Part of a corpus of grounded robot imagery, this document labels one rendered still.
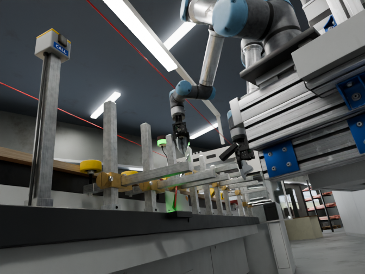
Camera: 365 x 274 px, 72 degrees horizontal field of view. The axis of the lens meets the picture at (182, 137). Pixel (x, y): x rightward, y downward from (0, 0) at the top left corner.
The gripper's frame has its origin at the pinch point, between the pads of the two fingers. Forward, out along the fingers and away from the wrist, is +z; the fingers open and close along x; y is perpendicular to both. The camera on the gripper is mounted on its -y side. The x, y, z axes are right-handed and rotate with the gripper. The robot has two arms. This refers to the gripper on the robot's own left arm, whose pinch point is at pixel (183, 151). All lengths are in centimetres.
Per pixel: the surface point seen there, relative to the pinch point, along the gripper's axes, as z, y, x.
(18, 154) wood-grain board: 12, 57, -47
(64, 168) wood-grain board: 13, 40, -41
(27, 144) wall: -180, -353, -352
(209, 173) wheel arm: 18.8, 25.2, 10.7
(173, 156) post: 0.9, -3.1, -5.6
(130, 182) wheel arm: 21.6, 41.7, -17.0
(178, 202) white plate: 25.1, -2.1, -5.3
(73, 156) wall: -164, -424, -285
